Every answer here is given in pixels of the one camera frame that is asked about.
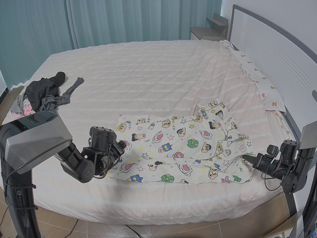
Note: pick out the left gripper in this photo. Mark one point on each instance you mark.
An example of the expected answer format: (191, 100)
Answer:
(110, 164)

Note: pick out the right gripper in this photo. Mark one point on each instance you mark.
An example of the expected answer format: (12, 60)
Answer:
(265, 165)

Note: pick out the white printed pyjama top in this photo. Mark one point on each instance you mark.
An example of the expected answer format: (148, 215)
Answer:
(173, 147)

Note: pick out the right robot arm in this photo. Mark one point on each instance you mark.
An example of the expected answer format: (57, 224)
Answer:
(299, 172)

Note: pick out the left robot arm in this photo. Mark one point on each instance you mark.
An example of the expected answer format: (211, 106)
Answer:
(37, 137)

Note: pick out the pile of clothes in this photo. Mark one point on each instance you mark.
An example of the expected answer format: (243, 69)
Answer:
(39, 93)

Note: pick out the white printed pillow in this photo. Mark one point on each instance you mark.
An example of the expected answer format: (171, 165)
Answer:
(265, 85)

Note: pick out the brown cardboard box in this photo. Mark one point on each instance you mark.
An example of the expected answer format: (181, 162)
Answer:
(287, 225)

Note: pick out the bed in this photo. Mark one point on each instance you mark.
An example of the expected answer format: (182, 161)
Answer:
(148, 71)

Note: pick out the grey bedside table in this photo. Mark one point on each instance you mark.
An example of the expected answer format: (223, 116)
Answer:
(210, 31)

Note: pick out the blue-green curtain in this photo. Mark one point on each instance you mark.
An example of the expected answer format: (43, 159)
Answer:
(143, 11)
(32, 28)

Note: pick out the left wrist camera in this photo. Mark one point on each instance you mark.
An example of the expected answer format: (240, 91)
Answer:
(120, 147)

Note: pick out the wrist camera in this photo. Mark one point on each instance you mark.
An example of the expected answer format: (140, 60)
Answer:
(120, 147)
(272, 151)

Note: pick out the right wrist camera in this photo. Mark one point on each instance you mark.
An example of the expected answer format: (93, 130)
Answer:
(272, 151)

